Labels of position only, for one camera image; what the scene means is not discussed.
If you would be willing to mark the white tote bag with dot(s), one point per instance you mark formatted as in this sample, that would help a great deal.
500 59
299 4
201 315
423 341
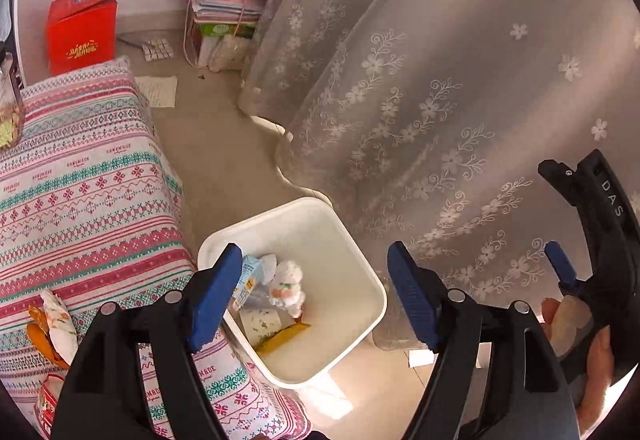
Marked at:
230 52

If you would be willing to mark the pile of papers and bags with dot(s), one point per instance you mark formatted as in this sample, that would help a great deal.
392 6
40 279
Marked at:
225 5

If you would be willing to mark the white paper scrap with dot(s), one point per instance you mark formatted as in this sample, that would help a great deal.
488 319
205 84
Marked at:
420 359

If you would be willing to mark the white printed wrapper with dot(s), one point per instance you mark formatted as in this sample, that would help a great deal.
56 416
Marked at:
60 325

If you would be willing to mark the yellow snack packet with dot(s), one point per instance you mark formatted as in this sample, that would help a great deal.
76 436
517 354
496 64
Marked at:
285 337

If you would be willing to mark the embroidered sheer curtain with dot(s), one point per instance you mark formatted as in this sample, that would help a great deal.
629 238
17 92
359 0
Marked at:
425 70

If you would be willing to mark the white tissue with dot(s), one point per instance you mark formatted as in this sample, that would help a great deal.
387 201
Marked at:
287 280

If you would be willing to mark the orange peel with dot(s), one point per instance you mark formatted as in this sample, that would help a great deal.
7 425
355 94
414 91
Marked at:
37 340

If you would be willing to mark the red gift box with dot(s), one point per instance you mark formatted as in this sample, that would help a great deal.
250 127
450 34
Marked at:
80 35

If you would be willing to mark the paper sheet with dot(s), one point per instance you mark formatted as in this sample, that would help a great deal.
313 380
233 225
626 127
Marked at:
157 91

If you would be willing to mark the floral paper cup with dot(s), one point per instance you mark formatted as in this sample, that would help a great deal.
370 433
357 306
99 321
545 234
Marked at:
260 322

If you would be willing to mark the white waste bin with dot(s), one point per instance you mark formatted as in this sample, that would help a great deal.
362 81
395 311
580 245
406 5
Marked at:
320 260

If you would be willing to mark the red instant noodle cup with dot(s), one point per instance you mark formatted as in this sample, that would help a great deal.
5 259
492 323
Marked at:
47 405

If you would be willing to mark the person's right hand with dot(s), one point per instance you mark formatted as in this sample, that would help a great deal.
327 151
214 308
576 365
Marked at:
600 370

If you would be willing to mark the light blue milk carton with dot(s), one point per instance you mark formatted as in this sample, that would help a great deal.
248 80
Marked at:
252 272

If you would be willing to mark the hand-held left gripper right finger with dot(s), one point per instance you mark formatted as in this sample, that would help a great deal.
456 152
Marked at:
410 295

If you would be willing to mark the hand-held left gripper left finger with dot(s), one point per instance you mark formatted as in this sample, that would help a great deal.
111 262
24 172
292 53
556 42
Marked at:
215 300

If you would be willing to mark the white cube puzzle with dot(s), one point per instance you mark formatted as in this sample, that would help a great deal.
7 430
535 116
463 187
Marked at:
157 49

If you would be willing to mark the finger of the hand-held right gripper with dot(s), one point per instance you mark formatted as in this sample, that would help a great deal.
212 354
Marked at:
560 262
600 200

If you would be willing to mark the black-lid jar mixed nuts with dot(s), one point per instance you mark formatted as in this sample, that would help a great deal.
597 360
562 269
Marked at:
10 110

